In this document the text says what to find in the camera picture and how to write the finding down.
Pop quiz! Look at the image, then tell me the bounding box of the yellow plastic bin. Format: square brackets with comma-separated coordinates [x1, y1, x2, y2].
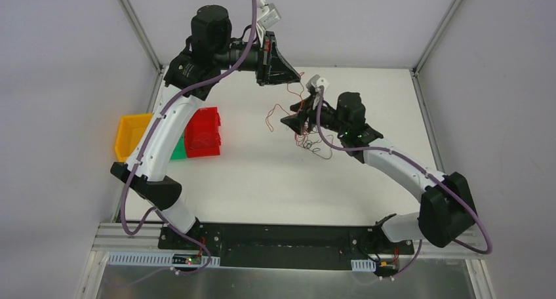
[114, 113, 152, 162]

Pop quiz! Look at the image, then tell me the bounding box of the red orange cable bundle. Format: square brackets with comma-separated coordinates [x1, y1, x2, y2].
[266, 73, 315, 148]

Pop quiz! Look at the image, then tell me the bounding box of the white slotted cable duct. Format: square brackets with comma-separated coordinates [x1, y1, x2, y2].
[107, 252, 221, 268]
[350, 259, 376, 272]

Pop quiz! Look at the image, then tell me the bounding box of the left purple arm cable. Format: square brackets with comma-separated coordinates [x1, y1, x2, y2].
[121, 0, 260, 277]

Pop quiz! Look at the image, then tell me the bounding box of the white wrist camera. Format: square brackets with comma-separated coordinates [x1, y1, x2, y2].
[256, 0, 281, 35]
[306, 74, 329, 96]

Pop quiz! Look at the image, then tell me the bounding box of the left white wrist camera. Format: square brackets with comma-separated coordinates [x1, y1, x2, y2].
[256, 0, 281, 35]

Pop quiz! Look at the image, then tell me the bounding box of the right controller circuit board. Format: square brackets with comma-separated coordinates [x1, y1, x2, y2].
[374, 264, 399, 277]

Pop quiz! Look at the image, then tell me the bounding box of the green plastic bin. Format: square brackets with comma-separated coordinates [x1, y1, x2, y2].
[170, 134, 187, 161]

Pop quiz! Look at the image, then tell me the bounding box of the right white slotted cable duct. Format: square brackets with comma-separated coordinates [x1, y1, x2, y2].
[350, 259, 376, 272]

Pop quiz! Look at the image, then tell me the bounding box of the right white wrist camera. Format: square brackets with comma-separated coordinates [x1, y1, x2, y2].
[306, 74, 329, 96]

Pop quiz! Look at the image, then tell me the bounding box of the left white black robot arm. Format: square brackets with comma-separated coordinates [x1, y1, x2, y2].
[110, 3, 300, 250]

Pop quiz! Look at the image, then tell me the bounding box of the left white slotted cable duct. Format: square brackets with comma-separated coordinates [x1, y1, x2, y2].
[107, 252, 221, 268]

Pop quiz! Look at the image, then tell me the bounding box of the controller circuit board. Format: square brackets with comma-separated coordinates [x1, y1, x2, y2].
[172, 254, 202, 266]
[374, 264, 399, 277]

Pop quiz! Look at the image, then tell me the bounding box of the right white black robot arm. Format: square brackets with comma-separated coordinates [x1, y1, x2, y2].
[281, 92, 477, 253]

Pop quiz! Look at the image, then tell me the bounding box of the aluminium frame rail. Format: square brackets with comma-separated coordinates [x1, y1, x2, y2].
[92, 222, 485, 260]

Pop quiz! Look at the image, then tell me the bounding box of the left controller circuit board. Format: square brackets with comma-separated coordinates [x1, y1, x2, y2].
[172, 254, 202, 266]

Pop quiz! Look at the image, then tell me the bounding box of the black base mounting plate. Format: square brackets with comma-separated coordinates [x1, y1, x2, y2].
[158, 222, 414, 270]

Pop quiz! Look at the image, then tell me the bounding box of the red plastic bin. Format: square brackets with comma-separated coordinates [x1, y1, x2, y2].
[184, 107, 222, 158]

